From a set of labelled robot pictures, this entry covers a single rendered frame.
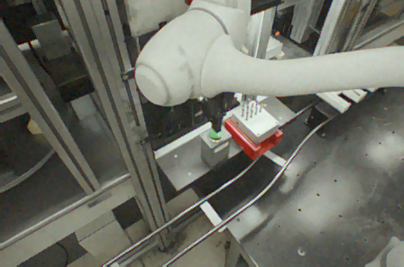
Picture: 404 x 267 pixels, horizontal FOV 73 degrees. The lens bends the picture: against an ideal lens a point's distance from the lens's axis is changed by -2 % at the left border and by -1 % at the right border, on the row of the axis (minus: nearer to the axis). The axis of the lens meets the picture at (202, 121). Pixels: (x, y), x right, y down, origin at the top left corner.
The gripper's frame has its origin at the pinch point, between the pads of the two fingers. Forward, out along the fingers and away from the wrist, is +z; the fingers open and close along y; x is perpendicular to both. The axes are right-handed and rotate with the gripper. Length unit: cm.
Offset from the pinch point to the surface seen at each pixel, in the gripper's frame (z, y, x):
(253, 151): 13.5, -9.4, 8.2
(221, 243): 109, -5, 5
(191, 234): 109, 7, -9
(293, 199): 41, -23, 22
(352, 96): 23, -69, 8
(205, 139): 6.3, 3.5, -0.6
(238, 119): 8.3, -10.9, -2.0
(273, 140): 15.3, -19.1, 7.8
